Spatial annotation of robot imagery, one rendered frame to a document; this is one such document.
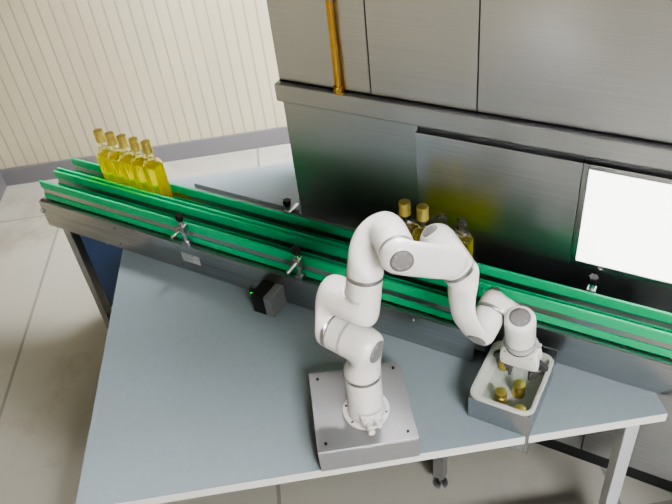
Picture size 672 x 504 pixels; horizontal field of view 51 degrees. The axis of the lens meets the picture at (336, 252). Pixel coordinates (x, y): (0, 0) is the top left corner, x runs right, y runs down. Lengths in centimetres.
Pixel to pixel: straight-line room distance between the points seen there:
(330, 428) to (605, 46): 115
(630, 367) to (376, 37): 113
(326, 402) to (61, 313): 213
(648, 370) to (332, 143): 113
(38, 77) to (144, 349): 258
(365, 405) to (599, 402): 66
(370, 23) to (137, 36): 257
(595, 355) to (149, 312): 142
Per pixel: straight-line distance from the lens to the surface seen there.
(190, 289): 250
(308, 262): 219
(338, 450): 186
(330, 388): 198
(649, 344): 204
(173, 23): 433
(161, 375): 225
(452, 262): 151
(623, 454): 229
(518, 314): 172
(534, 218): 206
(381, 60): 202
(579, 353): 210
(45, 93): 464
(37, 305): 393
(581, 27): 180
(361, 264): 156
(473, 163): 202
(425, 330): 211
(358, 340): 167
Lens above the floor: 236
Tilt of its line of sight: 40 degrees down
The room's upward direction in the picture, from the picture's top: 8 degrees counter-clockwise
